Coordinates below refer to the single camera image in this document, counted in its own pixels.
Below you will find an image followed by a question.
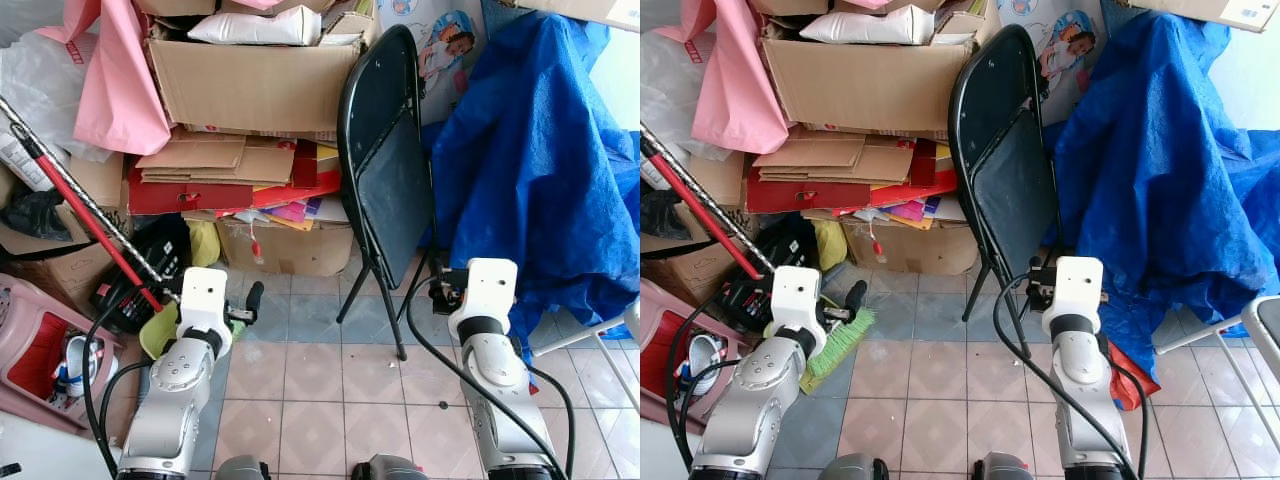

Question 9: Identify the green broom head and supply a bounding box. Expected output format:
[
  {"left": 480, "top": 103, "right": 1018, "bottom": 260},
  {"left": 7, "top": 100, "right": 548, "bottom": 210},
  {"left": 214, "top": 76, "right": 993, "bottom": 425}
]
[
  {"left": 797, "top": 307, "right": 878, "bottom": 394},
  {"left": 138, "top": 303, "right": 247, "bottom": 362}
]

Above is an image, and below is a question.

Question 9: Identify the yellow plastic bag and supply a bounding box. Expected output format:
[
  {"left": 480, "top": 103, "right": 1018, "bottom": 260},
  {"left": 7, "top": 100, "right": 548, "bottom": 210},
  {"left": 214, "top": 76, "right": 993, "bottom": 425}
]
[
  {"left": 185, "top": 219, "right": 222, "bottom": 268},
  {"left": 811, "top": 219, "right": 850, "bottom": 272}
]

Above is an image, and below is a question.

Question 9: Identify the small brown cardboard box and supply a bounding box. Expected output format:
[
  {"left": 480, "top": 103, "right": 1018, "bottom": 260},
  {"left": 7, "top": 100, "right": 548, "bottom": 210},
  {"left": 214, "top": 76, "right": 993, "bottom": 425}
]
[
  {"left": 214, "top": 213, "right": 357, "bottom": 279},
  {"left": 842, "top": 213, "right": 977, "bottom": 277}
]

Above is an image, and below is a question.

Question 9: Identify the black bag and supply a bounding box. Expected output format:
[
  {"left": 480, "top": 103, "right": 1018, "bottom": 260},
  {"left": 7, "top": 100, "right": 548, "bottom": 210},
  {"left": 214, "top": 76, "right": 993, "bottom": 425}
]
[
  {"left": 718, "top": 213, "right": 823, "bottom": 337},
  {"left": 92, "top": 213, "right": 193, "bottom": 337}
]

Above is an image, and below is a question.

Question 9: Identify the silver metal pole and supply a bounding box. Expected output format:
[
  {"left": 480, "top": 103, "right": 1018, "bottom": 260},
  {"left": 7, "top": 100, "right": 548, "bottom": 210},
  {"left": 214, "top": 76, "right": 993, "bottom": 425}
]
[
  {"left": 640, "top": 126, "right": 780, "bottom": 274},
  {"left": 0, "top": 95, "right": 185, "bottom": 299}
]

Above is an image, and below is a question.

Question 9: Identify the colourful folder stack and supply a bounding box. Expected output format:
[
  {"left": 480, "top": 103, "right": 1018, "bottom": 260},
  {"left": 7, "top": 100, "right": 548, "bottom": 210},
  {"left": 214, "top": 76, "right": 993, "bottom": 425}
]
[
  {"left": 250, "top": 140, "right": 347, "bottom": 233},
  {"left": 868, "top": 138, "right": 963, "bottom": 231}
]

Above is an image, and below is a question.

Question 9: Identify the red flat gift box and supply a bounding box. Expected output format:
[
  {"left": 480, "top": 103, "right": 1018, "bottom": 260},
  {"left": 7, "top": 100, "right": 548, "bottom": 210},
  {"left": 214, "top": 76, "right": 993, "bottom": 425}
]
[
  {"left": 744, "top": 163, "right": 953, "bottom": 214},
  {"left": 126, "top": 163, "right": 343, "bottom": 217}
]

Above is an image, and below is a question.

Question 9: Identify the black folding chair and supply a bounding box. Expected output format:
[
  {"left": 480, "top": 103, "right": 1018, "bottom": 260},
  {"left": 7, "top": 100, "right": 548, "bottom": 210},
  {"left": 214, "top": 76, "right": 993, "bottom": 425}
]
[
  {"left": 946, "top": 24, "right": 1067, "bottom": 353},
  {"left": 336, "top": 24, "right": 443, "bottom": 362}
]

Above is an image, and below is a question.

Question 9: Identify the red plastic bag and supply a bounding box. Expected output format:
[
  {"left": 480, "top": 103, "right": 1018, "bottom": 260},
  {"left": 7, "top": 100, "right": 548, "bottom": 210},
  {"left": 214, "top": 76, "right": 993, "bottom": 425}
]
[{"left": 1104, "top": 338, "right": 1163, "bottom": 413}]

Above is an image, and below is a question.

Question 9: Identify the flattened cardboard stack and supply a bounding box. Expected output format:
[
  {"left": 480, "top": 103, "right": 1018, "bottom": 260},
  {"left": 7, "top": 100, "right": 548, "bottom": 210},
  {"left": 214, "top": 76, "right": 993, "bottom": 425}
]
[
  {"left": 134, "top": 128, "right": 298, "bottom": 187},
  {"left": 751, "top": 128, "right": 918, "bottom": 185}
]

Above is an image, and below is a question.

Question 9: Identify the white plastic bottle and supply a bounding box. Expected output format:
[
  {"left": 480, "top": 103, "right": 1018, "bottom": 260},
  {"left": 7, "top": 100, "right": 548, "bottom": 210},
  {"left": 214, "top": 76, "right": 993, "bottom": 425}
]
[
  {"left": 58, "top": 334, "right": 103, "bottom": 399},
  {"left": 683, "top": 334, "right": 728, "bottom": 398}
]

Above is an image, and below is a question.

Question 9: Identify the open brown cardboard box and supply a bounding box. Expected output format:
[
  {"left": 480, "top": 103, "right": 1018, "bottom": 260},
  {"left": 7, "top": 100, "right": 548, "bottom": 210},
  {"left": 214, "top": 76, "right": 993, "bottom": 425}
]
[
  {"left": 0, "top": 150, "right": 129, "bottom": 313},
  {"left": 640, "top": 150, "right": 748, "bottom": 307}
]

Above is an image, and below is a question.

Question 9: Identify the grey robot left leg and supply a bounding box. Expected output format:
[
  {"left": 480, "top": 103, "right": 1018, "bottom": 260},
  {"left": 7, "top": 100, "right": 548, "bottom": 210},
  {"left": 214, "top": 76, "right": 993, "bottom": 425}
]
[
  {"left": 814, "top": 453, "right": 892, "bottom": 480},
  {"left": 214, "top": 454, "right": 273, "bottom": 480}
]

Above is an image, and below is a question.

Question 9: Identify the grey robot leg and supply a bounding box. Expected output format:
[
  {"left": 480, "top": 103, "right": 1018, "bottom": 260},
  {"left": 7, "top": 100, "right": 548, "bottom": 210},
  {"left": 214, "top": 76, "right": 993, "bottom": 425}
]
[
  {"left": 814, "top": 453, "right": 892, "bottom": 480},
  {"left": 214, "top": 454, "right": 273, "bottom": 480},
  {"left": 969, "top": 451, "right": 1038, "bottom": 480},
  {"left": 349, "top": 453, "right": 432, "bottom": 480}
]

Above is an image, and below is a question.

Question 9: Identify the blue tarp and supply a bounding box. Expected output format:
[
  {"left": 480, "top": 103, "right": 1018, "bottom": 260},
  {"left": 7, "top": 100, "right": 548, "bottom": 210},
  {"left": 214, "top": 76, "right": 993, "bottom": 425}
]
[
  {"left": 1043, "top": 8, "right": 1280, "bottom": 379},
  {"left": 428, "top": 8, "right": 641, "bottom": 346}
]

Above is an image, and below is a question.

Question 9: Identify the pink plastic basket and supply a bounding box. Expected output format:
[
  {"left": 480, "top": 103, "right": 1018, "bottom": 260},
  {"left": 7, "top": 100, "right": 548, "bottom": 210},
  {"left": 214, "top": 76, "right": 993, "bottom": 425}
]
[
  {"left": 640, "top": 278, "right": 743, "bottom": 433},
  {"left": 0, "top": 273, "right": 128, "bottom": 438}
]

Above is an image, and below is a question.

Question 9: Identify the grey robot right leg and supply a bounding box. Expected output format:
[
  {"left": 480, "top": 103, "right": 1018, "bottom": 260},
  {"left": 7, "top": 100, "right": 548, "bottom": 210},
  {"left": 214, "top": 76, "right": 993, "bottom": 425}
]
[
  {"left": 349, "top": 453, "right": 432, "bottom": 480},
  {"left": 969, "top": 451, "right": 1038, "bottom": 480}
]

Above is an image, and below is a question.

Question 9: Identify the large brown cardboard box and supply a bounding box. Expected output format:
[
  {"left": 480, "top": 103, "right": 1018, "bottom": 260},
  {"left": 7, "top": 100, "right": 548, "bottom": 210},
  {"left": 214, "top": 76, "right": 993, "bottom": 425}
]
[
  {"left": 144, "top": 18, "right": 379, "bottom": 137},
  {"left": 759, "top": 18, "right": 989, "bottom": 137}
]

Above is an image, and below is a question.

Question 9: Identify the pink plastic bag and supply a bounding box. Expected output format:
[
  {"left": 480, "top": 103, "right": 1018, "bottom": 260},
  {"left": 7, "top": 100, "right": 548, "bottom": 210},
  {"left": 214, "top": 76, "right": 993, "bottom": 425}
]
[
  {"left": 34, "top": 0, "right": 173, "bottom": 157},
  {"left": 654, "top": 0, "right": 792, "bottom": 157}
]

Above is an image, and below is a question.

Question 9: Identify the box with girl picture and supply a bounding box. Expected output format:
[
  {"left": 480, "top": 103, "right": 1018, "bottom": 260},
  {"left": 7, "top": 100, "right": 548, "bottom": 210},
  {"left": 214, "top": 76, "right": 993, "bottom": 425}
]
[
  {"left": 998, "top": 0, "right": 1108, "bottom": 127},
  {"left": 378, "top": 0, "right": 488, "bottom": 127}
]

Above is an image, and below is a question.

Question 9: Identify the white plastic bag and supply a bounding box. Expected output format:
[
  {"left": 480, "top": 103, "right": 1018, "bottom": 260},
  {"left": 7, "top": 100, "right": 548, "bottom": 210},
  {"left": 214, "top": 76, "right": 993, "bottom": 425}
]
[
  {"left": 640, "top": 28, "right": 723, "bottom": 163},
  {"left": 0, "top": 28, "right": 113, "bottom": 163}
]

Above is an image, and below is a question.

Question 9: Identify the white filled sack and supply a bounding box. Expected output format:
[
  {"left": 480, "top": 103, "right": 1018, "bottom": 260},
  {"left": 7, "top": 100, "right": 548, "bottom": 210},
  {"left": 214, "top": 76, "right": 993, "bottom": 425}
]
[
  {"left": 799, "top": 4, "right": 942, "bottom": 47},
  {"left": 186, "top": 4, "right": 324, "bottom": 47}
]

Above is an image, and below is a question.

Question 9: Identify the cardboard box with label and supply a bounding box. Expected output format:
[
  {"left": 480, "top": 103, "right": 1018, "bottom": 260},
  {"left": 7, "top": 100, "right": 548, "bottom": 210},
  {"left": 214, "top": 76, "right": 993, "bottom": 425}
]
[{"left": 1118, "top": 0, "right": 1280, "bottom": 35}]

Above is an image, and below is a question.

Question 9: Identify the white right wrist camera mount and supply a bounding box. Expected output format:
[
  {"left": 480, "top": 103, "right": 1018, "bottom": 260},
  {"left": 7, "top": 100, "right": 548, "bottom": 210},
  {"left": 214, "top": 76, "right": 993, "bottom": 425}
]
[
  {"left": 1041, "top": 255, "right": 1107, "bottom": 338},
  {"left": 447, "top": 257, "right": 520, "bottom": 339}
]

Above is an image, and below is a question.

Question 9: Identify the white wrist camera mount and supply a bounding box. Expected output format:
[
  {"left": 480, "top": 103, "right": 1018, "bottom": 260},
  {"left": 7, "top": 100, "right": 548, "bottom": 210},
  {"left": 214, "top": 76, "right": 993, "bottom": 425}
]
[
  {"left": 1041, "top": 255, "right": 1107, "bottom": 338},
  {"left": 770, "top": 265, "right": 828, "bottom": 337},
  {"left": 447, "top": 257, "right": 520, "bottom": 339},
  {"left": 177, "top": 266, "right": 230, "bottom": 337}
]

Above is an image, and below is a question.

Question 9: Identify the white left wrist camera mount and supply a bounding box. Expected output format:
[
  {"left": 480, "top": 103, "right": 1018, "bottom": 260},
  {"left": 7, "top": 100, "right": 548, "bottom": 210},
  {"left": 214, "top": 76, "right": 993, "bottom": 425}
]
[
  {"left": 770, "top": 265, "right": 828, "bottom": 337},
  {"left": 177, "top": 266, "right": 230, "bottom": 337}
]

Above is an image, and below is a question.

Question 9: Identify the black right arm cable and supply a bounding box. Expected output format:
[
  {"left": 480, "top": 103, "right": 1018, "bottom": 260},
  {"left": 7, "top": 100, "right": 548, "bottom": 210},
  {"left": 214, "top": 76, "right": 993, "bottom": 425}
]
[
  {"left": 403, "top": 272, "right": 576, "bottom": 479},
  {"left": 991, "top": 270, "right": 1151, "bottom": 479}
]

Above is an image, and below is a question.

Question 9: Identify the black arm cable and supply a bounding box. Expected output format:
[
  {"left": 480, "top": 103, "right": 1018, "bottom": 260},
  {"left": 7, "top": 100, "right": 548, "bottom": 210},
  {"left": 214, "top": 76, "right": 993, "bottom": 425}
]
[
  {"left": 403, "top": 272, "right": 576, "bottom": 479},
  {"left": 663, "top": 285, "right": 779, "bottom": 473},
  {"left": 991, "top": 270, "right": 1151, "bottom": 479},
  {"left": 82, "top": 288, "right": 183, "bottom": 473}
]

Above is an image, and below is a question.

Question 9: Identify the white metal rack frame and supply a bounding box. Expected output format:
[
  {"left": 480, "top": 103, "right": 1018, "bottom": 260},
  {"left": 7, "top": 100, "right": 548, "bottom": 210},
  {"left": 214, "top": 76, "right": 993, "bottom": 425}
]
[
  {"left": 528, "top": 298, "right": 641, "bottom": 423},
  {"left": 1150, "top": 293, "right": 1280, "bottom": 423}
]

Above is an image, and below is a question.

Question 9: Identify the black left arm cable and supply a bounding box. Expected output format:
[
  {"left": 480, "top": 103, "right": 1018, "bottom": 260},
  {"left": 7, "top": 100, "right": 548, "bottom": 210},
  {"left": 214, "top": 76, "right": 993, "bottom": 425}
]
[
  {"left": 82, "top": 288, "right": 183, "bottom": 473},
  {"left": 663, "top": 285, "right": 779, "bottom": 473}
]

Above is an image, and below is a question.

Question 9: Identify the red broom handle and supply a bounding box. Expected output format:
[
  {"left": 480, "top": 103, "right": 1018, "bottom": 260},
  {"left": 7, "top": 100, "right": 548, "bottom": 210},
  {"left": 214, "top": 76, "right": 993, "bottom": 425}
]
[
  {"left": 640, "top": 148, "right": 767, "bottom": 283},
  {"left": 8, "top": 122, "right": 167, "bottom": 313}
]

